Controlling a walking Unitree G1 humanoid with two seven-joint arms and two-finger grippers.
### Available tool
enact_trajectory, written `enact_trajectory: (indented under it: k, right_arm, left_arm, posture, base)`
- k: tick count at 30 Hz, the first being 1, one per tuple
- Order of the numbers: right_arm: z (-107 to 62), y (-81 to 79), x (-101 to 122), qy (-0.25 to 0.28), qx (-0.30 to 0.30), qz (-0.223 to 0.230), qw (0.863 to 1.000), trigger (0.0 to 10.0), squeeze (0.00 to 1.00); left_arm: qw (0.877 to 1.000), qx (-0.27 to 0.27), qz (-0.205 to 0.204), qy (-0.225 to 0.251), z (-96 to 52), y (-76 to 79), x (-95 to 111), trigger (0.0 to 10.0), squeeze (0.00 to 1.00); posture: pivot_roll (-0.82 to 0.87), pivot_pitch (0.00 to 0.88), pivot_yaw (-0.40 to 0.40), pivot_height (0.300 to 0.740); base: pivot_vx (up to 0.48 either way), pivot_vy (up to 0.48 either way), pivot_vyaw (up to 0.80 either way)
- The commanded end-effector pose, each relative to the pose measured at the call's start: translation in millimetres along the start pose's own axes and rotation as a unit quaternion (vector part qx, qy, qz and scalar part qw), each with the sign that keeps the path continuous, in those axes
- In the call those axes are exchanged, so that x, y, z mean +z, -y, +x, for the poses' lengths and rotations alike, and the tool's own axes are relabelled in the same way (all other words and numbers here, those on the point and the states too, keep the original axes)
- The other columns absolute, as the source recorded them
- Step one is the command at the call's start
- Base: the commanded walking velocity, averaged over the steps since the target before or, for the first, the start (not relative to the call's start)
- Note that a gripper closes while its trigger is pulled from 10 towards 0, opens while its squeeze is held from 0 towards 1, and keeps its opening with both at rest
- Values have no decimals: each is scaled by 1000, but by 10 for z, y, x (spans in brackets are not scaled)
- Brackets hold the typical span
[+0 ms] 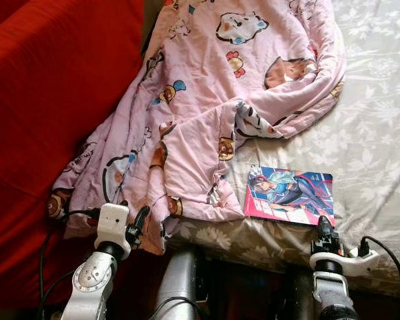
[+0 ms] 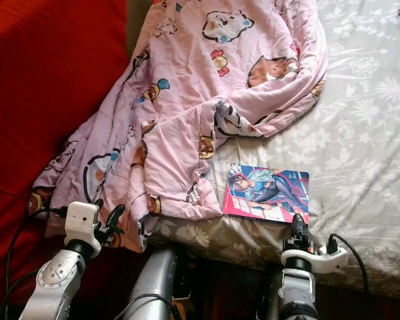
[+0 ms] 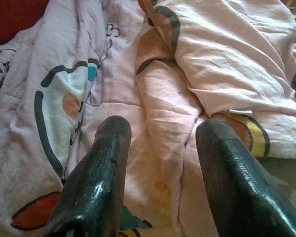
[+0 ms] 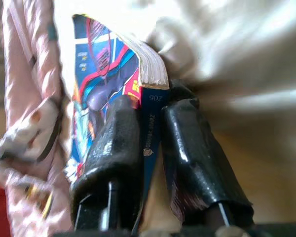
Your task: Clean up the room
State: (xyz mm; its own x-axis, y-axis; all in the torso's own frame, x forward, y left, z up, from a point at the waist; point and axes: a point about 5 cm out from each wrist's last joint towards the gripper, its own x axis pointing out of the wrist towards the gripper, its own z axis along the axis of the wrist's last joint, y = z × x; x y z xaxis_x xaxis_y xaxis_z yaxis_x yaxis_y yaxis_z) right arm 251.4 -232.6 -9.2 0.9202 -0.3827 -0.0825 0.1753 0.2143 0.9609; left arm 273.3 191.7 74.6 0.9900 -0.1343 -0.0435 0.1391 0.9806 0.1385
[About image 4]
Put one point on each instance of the beige floral bed sheet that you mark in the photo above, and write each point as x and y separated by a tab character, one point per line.
236	49

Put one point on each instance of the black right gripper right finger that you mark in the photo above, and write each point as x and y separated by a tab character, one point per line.
192	148

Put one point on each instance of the comic book with blue spine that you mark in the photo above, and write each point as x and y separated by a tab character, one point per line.
98	61

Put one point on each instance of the pink cartoon print blanket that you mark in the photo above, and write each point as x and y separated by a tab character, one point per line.
27	74

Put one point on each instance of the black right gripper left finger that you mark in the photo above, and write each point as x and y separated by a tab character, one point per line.
113	160

